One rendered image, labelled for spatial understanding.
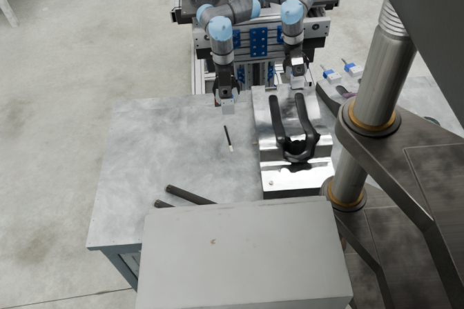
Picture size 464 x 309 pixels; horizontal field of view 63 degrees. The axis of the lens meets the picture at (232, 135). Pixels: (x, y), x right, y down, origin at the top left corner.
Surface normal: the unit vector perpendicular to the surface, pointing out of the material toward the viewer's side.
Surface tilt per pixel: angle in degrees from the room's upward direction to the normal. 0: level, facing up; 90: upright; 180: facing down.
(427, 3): 90
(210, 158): 0
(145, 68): 0
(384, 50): 90
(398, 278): 0
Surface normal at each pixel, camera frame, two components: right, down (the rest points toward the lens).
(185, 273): -0.06, -0.63
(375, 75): -0.72, 0.57
